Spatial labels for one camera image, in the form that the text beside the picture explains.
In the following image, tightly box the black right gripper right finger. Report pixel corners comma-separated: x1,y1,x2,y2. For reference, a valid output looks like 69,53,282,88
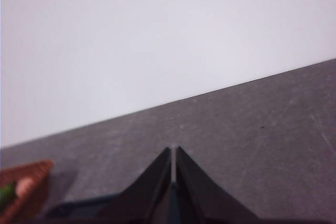
175,146,263,224

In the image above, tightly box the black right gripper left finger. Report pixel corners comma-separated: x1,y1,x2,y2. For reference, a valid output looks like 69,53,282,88
91,147,172,224

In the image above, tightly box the brown woven wicker basket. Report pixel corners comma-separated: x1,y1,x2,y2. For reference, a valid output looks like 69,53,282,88
0,159,55,224

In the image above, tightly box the dark rectangular tray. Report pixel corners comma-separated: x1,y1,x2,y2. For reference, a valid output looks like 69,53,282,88
48,194,121,218

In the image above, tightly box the pale brown egg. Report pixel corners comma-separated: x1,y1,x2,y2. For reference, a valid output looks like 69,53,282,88
15,178,35,197

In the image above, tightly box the green chili pepper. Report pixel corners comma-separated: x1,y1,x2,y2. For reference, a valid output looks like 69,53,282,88
0,181,17,206

